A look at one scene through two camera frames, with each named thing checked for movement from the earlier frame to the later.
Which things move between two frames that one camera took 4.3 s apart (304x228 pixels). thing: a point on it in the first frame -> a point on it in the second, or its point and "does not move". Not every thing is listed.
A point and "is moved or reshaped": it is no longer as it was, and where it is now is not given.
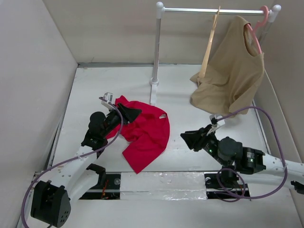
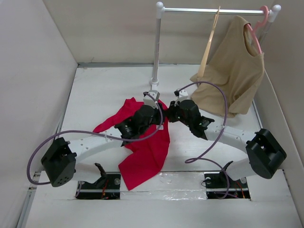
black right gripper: (194, 138) -> (170, 111)
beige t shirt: (235, 70) does not move
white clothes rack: (160, 9) does not move
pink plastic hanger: (258, 23) does not move
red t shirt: (149, 133) is moved or reshaped
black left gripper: (129, 114) -> (157, 113)
